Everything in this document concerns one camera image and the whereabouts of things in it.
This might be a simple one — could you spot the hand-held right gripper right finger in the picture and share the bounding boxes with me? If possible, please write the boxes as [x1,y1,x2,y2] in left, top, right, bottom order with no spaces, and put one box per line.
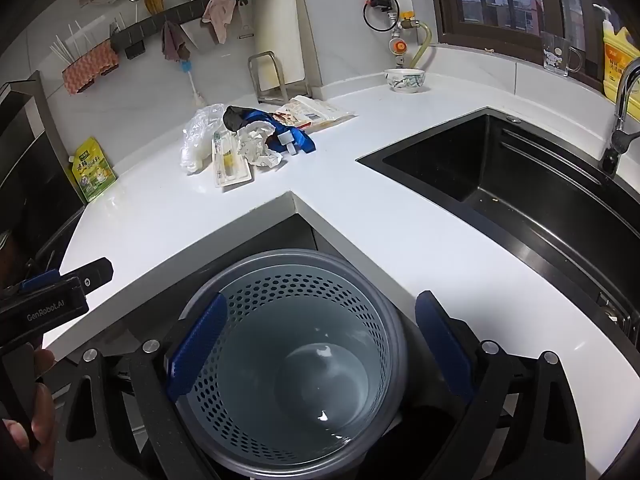
[414,290,586,480]

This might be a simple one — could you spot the person's left hand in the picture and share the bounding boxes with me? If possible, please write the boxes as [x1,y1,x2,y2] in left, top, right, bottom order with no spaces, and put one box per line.
[0,347,57,473]

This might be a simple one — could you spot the clear plastic blister package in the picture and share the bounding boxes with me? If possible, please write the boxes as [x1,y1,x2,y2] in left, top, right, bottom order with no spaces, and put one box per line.
[212,130,256,188]

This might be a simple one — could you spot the yellow dish soap bottle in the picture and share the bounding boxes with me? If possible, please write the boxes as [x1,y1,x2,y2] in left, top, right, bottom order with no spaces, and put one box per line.
[592,4,640,101]

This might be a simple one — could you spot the grey perforated trash bin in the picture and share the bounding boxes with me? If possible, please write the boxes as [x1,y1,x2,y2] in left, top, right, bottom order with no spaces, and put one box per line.
[177,249,408,478]

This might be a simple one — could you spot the pink cloth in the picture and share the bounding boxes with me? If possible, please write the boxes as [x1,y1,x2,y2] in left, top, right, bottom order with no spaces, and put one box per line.
[201,0,237,45]

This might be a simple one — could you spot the gas valve with hose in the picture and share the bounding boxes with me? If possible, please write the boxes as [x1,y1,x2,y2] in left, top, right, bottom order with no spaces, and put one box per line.
[362,0,436,68]

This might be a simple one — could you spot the black kitchen sink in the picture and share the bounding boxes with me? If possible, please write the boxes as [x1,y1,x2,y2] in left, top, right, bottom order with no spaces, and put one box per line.
[356,106,640,346]

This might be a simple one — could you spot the brown cloth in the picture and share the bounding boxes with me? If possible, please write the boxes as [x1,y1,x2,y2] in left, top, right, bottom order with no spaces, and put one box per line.
[161,21,191,63]

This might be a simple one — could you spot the black kitchen appliance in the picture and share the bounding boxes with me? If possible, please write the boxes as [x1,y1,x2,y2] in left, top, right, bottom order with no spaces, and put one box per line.
[0,70,86,291]

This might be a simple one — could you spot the blue handled bottle brush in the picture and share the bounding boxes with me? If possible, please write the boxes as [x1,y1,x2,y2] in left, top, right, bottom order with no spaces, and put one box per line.
[179,57,207,109]

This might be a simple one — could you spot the clear plastic bag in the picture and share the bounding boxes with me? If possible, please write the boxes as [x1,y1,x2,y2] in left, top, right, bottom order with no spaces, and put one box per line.
[180,104,228,173]

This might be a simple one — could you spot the orange patterned cloth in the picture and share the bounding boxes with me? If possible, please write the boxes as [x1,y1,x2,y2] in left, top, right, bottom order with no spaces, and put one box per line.
[61,42,121,96]

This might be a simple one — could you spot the green yellow pouch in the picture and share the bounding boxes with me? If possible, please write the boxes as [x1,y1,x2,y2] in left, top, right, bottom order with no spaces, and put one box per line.
[70,137,118,203]

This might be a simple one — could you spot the dark window frame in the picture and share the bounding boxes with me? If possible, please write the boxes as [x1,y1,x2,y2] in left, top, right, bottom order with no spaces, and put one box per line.
[427,0,601,50]

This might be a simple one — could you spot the white patterned ceramic bowl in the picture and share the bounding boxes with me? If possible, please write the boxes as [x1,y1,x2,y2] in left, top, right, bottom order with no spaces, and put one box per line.
[384,68,427,94]

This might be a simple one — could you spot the metal cutting board rack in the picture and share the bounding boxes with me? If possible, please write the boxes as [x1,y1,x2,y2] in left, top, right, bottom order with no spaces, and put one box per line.
[247,51,313,106]

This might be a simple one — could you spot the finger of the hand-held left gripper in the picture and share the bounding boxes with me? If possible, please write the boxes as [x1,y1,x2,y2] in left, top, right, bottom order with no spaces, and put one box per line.
[20,257,113,293]

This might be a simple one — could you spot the crumpled white paper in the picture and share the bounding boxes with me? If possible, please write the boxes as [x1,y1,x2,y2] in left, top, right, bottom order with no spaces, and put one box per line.
[236,122,284,167]

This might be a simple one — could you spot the dark grey cloth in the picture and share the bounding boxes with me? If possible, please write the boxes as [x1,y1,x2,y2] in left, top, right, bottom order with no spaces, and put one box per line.
[223,105,252,131]

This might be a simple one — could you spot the chrome faucet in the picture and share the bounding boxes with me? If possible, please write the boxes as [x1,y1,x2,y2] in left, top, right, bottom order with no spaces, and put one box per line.
[600,57,640,178]

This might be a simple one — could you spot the white printed paper bag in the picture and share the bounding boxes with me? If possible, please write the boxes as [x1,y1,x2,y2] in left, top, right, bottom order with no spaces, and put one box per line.
[277,95,356,130]

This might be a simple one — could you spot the black wall rail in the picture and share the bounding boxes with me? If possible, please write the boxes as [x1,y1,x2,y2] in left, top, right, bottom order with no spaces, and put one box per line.
[110,0,248,52]

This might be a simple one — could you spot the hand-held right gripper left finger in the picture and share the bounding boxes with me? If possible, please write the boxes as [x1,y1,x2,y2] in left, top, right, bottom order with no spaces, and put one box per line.
[52,292,229,480]

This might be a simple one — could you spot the white cutting board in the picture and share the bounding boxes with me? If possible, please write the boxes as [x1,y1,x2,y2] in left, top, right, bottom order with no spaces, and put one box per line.
[251,0,307,98]

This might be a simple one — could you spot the clear glass mug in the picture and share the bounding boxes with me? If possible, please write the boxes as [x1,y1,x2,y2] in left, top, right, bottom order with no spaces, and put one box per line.
[541,31,585,77]

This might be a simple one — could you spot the bundle of white sticks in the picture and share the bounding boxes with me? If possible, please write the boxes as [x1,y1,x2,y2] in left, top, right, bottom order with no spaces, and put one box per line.
[50,19,126,68]

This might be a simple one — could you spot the blue plastic wrapper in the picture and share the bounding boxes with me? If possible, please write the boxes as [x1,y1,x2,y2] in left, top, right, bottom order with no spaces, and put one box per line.
[240,107,317,157]

